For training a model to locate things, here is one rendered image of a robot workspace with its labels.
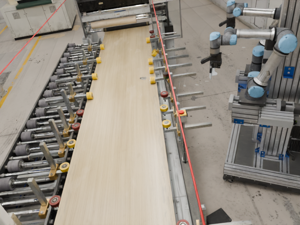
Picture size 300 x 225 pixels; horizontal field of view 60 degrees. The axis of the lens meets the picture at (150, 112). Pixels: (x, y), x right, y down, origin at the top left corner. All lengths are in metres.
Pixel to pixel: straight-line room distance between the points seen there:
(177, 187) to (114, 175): 0.54
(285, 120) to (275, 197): 0.95
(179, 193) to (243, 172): 0.92
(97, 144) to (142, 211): 0.80
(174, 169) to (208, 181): 0.78
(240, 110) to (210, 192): 0.98
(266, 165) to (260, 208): 0.43
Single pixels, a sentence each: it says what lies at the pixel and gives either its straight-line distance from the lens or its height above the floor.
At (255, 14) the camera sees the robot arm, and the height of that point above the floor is 1.60.
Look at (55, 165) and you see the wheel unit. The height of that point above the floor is 0.88.
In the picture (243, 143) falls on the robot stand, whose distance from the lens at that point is 3.20.
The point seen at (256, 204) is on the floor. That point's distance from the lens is 2.95.
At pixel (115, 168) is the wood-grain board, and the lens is 2.07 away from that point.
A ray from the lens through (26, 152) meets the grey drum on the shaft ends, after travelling 2.73.
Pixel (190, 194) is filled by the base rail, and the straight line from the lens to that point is 2.09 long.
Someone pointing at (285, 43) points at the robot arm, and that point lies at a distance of 2.05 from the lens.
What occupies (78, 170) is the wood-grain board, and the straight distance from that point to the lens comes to 2.17.
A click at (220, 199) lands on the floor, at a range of 2.93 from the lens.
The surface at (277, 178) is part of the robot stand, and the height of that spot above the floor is 0.23.
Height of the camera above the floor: 2.39
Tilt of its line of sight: 36 degrees down
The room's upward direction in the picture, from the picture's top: 9 degrees counter-clockwise
